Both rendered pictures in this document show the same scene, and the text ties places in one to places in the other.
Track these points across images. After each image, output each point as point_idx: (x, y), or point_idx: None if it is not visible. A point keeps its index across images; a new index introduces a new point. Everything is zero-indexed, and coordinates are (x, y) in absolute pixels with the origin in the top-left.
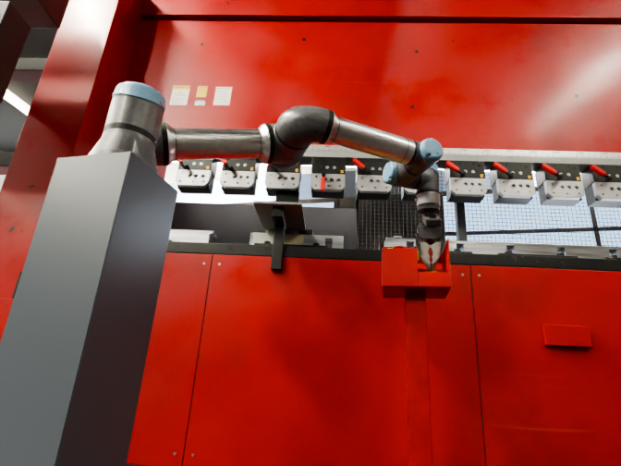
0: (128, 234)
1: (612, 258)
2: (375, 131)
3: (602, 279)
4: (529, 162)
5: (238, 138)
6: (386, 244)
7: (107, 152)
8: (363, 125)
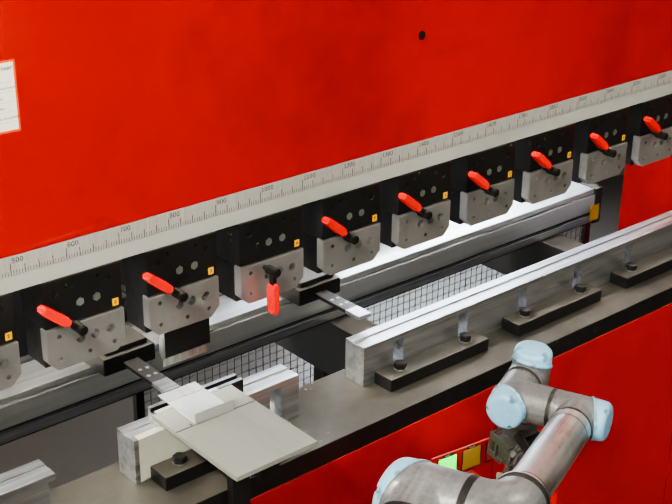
0: None
1: (633, 277)
2: (568, 463)
3: (626, 335)
4: (573, 122)
5: None
6: (365, 360)
7: None
8: (560, 465)
